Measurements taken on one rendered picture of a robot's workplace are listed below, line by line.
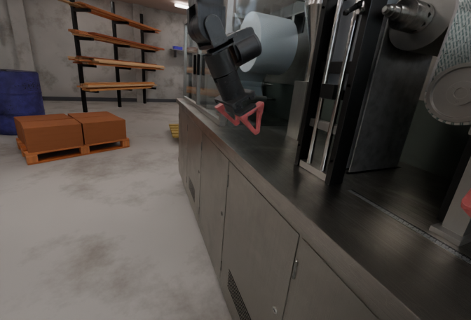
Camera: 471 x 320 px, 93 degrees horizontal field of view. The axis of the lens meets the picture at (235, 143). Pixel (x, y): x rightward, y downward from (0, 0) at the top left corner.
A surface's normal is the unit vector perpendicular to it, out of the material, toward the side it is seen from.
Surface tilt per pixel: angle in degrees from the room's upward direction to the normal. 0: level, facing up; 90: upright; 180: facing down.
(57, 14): 90
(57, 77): 90
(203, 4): 90
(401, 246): 0
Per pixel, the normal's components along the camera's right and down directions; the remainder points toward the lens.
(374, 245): 0.08, -0.95
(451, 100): -0.92, 0.04
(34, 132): 0.72, 0.26
